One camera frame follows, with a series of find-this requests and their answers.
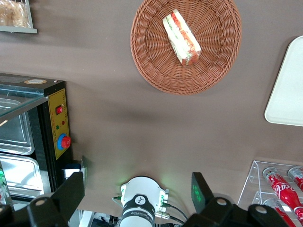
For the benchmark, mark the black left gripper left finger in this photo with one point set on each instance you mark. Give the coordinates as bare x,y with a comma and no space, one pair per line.
52,208

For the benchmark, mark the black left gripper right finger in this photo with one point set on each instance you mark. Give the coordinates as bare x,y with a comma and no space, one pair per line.
213,212

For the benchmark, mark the sandwich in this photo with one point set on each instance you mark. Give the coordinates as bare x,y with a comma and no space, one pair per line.
182,39

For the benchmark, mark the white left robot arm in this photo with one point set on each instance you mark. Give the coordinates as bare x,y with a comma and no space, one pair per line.
139,189

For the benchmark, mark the cream plastic tray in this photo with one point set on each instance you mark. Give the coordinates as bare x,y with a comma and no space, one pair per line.
288,94

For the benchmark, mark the round brown wicker basket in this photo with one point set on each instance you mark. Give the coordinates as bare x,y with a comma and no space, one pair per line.
151,54

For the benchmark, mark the grey pastry tray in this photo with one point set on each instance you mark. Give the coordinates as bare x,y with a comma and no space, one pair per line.
23,29

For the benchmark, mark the steel food pan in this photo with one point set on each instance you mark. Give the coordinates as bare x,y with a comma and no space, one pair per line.
19,172
14,137

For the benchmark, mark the clear acrylic bottle rack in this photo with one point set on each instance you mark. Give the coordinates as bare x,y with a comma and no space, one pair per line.
253,184

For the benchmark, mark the red cola bottle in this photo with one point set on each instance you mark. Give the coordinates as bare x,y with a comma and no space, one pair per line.
281,186
279,210
297,176

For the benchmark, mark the black food warmer cabinet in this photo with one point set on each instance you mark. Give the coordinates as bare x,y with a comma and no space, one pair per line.
59,123

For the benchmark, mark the bagged pastry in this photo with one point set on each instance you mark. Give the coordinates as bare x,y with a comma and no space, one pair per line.
11,11

